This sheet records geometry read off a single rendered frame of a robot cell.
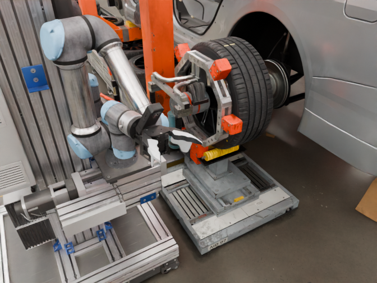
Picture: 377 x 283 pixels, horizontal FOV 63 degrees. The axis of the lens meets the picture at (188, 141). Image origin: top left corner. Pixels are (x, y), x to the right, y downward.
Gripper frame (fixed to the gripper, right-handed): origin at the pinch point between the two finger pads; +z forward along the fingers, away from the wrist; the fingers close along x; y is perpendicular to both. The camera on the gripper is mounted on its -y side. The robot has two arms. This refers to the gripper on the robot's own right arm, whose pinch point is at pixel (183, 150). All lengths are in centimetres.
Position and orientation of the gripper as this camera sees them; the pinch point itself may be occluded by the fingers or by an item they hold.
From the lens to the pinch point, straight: 79.3
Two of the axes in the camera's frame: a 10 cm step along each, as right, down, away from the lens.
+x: -7.1, 2.9, -6.4
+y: -1.0, 8.6, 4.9
